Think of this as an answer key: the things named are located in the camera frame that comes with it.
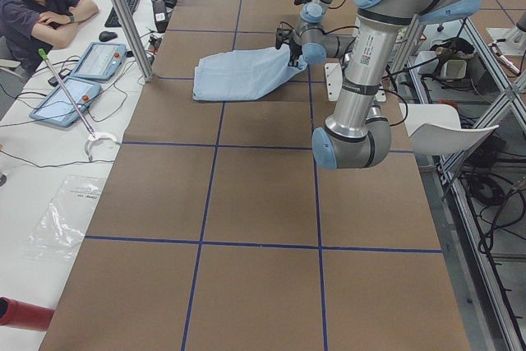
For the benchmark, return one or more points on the aluminium frame post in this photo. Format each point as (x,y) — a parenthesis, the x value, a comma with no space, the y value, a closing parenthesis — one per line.
(133,38)

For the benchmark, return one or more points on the black computer mouse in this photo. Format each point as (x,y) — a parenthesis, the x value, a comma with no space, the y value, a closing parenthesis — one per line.
(106,36)

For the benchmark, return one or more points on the blue teach pendant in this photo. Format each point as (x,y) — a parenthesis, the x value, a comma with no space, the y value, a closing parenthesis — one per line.
(56,109)
(100,61)

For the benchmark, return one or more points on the metal reacher grabber tool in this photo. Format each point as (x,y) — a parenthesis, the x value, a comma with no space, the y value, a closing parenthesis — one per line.
(93,136)

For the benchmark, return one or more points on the seated person dark shirt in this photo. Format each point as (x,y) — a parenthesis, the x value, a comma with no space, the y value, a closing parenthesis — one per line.
(31,25)

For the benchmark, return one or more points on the lower blue teach pendant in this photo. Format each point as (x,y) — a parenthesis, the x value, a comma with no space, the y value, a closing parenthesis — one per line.
(56,109)

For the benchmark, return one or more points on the white camera stand base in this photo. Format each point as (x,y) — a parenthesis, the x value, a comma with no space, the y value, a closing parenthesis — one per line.
(336,77)

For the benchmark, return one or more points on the red cylinder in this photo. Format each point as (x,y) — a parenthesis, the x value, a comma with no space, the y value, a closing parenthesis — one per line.
(26,316)

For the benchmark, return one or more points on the light blue button-up shirt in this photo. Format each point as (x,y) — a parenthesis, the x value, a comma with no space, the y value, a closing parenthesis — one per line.
(242,75)

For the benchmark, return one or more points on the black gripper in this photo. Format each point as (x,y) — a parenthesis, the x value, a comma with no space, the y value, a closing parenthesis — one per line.
(294,52)

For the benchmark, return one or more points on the white plastic chair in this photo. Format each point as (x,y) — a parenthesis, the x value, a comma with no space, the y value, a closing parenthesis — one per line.
(435,129)

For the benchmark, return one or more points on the upper blue teach pendant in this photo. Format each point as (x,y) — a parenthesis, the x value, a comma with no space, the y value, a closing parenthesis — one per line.
(100,61)

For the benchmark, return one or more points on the clear plastic bag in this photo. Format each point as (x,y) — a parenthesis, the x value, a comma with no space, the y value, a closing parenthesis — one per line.
(61,229)

